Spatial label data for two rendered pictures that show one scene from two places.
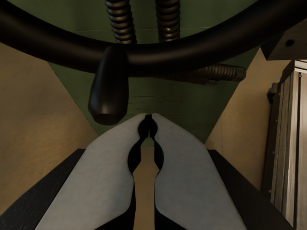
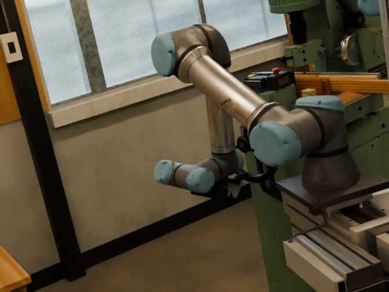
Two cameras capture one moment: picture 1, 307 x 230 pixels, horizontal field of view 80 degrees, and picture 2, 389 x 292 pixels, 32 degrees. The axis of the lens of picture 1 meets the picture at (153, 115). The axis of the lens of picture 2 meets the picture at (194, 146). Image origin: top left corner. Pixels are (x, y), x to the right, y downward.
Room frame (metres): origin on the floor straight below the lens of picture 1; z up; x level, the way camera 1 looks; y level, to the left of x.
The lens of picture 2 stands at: (-1.44, -1.59, 1.46)
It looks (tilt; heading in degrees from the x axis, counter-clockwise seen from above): 16 degrees down; 50
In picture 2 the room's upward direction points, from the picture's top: 12 degrees counter-clockwise
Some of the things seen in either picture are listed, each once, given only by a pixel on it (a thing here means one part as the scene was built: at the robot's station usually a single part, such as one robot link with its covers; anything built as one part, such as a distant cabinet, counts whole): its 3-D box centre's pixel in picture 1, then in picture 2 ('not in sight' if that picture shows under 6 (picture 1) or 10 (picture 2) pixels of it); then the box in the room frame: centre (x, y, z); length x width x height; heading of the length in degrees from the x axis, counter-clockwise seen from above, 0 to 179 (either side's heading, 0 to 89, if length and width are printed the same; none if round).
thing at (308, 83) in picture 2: not in sight; (293, 87); (0.37, -0.02, 0.93); 0.25 x 0.01 x 0.07; 88
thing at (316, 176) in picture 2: not in sight; (327, 163); (-0.10, -0.51, 0.87); 0.15 x 0.15 x 0.10
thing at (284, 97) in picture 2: not in sight; (269, 101); (0.27, 0.01, 0.91); 0.15 x 0.14 x 0.09; 88
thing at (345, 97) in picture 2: not in sight; (345, 96); (0.37, -0.24, 0.91); 0.10 x 0.07 x 0.02; 178
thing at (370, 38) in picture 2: not in sight; (369, 44); (0.64, -0.17, 1.02); 0.09 x 0.07 x 0.12; 88
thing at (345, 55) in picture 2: not in sight; (352, 48); (0.59, -0.13, 1.02); 0.12 x 0.03 x 0.12; 178
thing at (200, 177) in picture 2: not in sight; (198, 176); (-0.20, -0.09, 0.82); 0.11 x 0.11 x 0.08; 87
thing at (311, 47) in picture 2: not in sight; (305, 54); (0.48, -0.01, 1.03); 0.14 x 0.07 x 0.09; 178
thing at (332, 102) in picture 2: not in sight; (319, 121); (-0.11, -0.51, 0.98); 0.13 x 0.12 x 0.14; 177
